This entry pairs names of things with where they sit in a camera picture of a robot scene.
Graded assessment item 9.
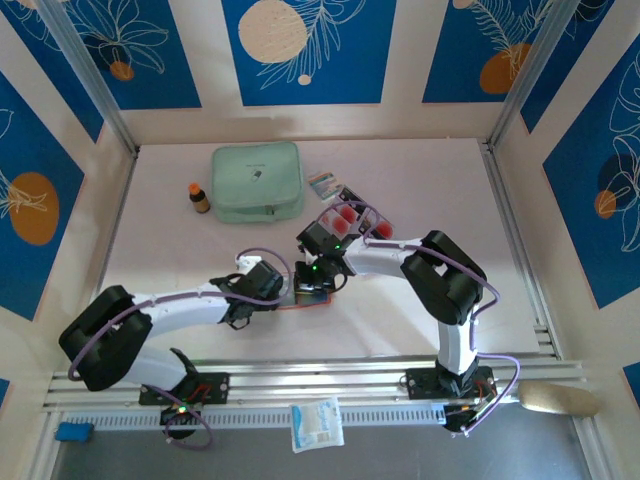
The golden oval object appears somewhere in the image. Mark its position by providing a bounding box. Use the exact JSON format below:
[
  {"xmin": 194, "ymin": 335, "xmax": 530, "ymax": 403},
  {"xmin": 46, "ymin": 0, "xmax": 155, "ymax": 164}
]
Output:
[{"xmin": 517, "ymin": 381, "xmax": 601, "ymax": 419}]

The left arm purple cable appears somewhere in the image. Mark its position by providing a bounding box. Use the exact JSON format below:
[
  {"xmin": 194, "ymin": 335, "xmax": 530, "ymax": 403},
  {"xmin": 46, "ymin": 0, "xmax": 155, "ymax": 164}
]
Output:
[{"xmin": 67, "ymin": 247, "xmax": 290, "ymax": 451}]

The aluminium table edge rail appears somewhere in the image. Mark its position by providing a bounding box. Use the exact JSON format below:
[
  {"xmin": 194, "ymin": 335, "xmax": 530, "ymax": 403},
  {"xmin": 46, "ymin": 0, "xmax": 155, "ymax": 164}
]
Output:
[
  {"xmin": 478, "ymin": 139, "xmax": 564, "ymax": 359},
  {"xmin": 94, "ymin": 149, "xmax": 141, "ymax": 296}
]

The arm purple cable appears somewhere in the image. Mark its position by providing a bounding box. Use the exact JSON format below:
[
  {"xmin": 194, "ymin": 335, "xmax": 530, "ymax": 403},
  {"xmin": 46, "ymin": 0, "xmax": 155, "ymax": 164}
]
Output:
[
  {"xmin": 67, "ymin": 247, "xmax": 290, "ymax": 451},
  {"xmin": 322, "ymin": 200, "xmax": 525, "ymax": 436}
]

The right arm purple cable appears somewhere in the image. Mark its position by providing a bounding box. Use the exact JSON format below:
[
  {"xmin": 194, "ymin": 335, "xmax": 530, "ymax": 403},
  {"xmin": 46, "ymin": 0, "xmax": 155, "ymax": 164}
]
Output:
[{"xmin": 322, "ymin": 200, "xmax": 525, "ymax": 436}]

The small blue object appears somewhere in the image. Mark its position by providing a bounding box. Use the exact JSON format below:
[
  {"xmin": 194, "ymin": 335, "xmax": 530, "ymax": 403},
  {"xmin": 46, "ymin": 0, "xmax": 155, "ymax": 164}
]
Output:
[{"xmin": 53, "ymin": 422, "xmax": 95, "ymax": 443}]

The mint green zipper pouch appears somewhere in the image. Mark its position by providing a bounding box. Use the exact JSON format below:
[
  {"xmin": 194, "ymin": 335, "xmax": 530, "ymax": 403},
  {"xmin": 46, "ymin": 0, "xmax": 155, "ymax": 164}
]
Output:
[{"xmin": 209, "ymin": 141, "xmax": 305, "ymax": 225}]

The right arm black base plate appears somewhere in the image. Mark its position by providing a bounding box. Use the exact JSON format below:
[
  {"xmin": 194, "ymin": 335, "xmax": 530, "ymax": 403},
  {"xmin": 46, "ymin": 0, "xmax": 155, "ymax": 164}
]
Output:
[{"xmin": 404, "ymin": 366, "xmax": 496, "ymax": 401}]

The aluminium frame post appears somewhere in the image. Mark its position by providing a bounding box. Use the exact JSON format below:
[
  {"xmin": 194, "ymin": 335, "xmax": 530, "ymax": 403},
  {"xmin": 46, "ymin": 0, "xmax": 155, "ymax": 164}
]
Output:
[
  {"xmin": 37, "ymin": 0, "xmax": 140, "ymax": 157},
  {"xmin": 485, "ymin": 0, "xmax": 587, "ymax": 151}
]

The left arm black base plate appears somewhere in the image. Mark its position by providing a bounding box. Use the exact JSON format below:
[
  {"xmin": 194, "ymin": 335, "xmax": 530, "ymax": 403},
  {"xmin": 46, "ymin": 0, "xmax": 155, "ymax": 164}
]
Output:
[{"xmin": 138, "ymin": 372, "xmax": 231, "ymax": 406}]

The slotted grey cable duct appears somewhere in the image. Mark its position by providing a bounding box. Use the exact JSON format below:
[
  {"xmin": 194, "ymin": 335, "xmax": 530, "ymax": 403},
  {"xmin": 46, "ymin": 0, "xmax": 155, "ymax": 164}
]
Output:
[{"xmin": 62, "ymin": 405, "xmax": 449, "ymax": 432}]

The white blue plastic packet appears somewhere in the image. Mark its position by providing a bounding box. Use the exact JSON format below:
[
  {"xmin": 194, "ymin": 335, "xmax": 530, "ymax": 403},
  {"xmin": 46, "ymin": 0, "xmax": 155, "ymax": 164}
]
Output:
[{"xmin": 290, "ymin": 396, "xmax": 347, "ymax": 455}]

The brown bottle orange cap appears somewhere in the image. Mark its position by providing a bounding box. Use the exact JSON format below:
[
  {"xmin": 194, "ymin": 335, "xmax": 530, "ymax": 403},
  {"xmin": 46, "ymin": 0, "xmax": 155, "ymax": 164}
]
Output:
[{"xmin": 187, "ymin": 182, "xmax": 212, "ymax": 216}]

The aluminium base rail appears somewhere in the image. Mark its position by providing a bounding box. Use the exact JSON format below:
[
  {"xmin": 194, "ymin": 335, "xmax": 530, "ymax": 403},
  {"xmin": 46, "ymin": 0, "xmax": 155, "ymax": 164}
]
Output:
[{"xmin": 43, "ymin": 355, "xmax": 586, "ymax": 409}]

